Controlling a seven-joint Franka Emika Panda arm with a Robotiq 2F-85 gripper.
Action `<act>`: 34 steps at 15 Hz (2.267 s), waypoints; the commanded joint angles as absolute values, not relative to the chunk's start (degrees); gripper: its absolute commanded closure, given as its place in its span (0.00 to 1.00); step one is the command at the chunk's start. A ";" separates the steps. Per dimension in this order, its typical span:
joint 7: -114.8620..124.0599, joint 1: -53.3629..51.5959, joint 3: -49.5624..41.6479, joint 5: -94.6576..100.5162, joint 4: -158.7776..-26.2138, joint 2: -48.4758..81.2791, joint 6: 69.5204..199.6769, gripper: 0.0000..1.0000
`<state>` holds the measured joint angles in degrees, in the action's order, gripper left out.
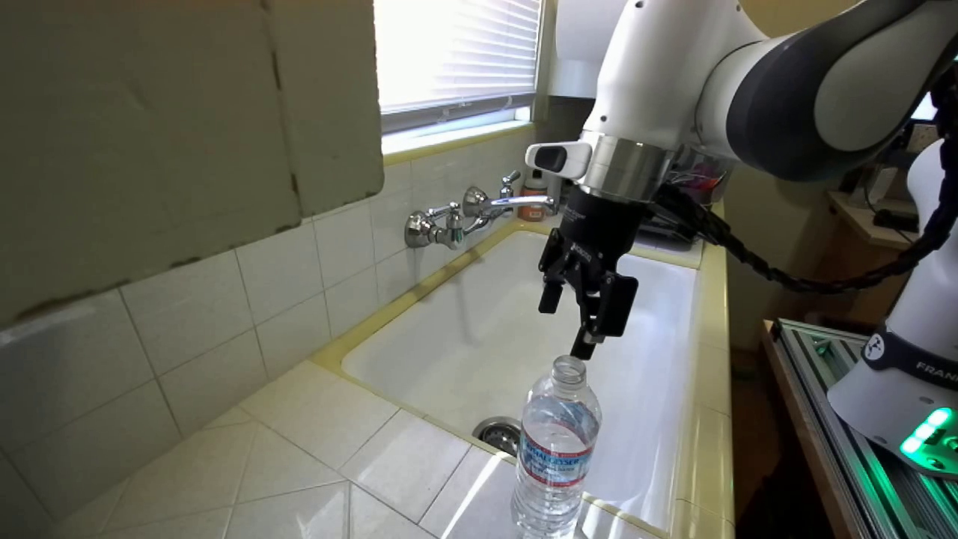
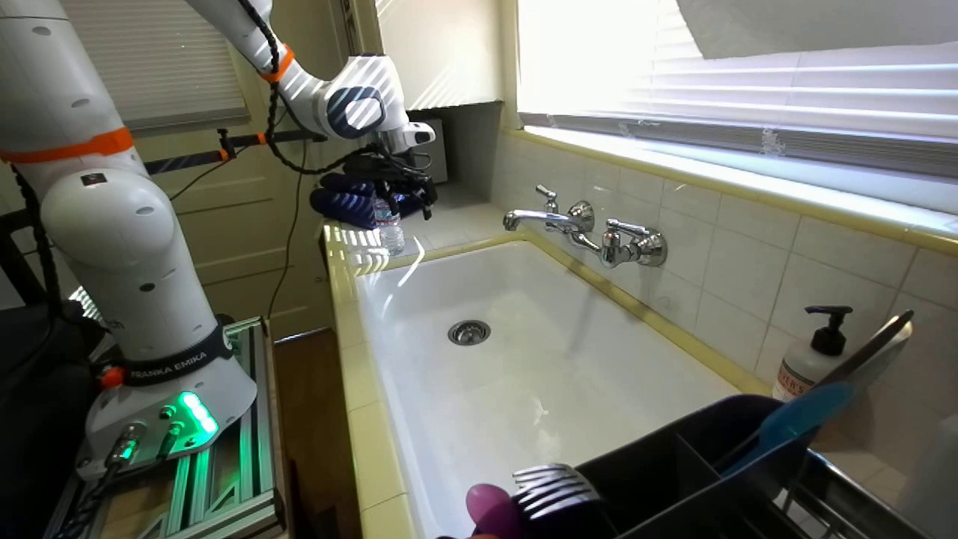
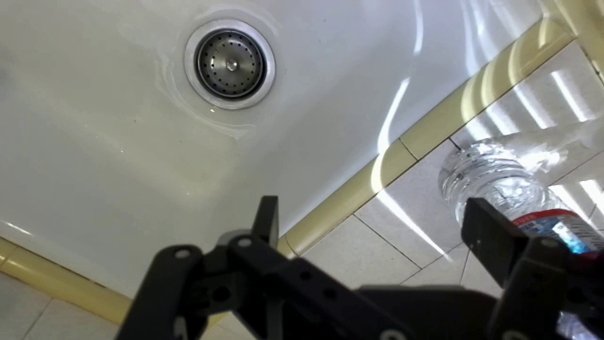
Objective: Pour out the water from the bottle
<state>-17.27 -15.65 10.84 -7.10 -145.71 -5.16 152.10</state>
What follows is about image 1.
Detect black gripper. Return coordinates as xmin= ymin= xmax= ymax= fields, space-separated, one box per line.
xmin=537 ymin=183 xmax=657 ymax=362

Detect clear plastic water bottle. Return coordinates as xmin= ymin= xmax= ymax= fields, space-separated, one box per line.
xmin=510 ymin=353 xmax=606 ymax=539

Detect soap pump bottle orange label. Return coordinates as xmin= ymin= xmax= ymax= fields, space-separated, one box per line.
xmin=517 ymin=167 xmax=555 ymax=225

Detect white sink basin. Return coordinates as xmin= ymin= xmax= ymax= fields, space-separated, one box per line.
xmin=342 ymin=225 xmax=704 ymax=532

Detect dark dish rack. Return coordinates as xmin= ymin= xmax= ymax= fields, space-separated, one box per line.
xmin=637 ymin=161 xmax=724 ymax=252

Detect metal sink drain strainer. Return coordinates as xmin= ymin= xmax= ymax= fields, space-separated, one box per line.
xmin=469 ymin=414 xmax=525 ymax=460

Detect white window blinds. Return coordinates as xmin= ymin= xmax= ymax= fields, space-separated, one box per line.
xmin=371 ymin=0 xmax=549 ymax=118

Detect wooden side desk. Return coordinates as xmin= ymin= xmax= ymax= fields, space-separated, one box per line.
xmin=824 ymin=183 xmax=924 ymax=258

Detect beige cardboard panel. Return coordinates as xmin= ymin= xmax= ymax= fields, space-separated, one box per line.
xmin=0 ymin=0 xmax=389 ymax=330

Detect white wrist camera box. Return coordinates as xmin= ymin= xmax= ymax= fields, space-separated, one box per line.
xmin=522 ymin=139 xmax=595 ymax=185

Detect chrome wall faucet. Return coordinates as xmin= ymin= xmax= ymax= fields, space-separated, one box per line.
xmin=401 ymin=170 xmax=556 ymax=252

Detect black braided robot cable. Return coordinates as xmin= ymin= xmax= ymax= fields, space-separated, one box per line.
xmin=652 ymin=56 xmax=958 ymax=299

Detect aluminium frame robot table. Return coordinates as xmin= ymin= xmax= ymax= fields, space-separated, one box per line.
xmin=761 ymin=315 xmax=958 ymax=539

